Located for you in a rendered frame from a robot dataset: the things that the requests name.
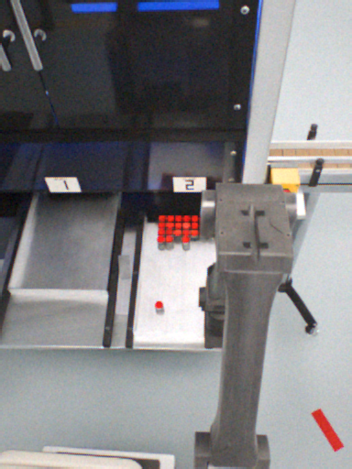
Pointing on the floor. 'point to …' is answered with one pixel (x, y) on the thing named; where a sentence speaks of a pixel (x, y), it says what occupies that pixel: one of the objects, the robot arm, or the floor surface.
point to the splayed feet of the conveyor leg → (301, 308)
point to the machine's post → (266, 84)
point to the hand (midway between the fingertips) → (217, 338)
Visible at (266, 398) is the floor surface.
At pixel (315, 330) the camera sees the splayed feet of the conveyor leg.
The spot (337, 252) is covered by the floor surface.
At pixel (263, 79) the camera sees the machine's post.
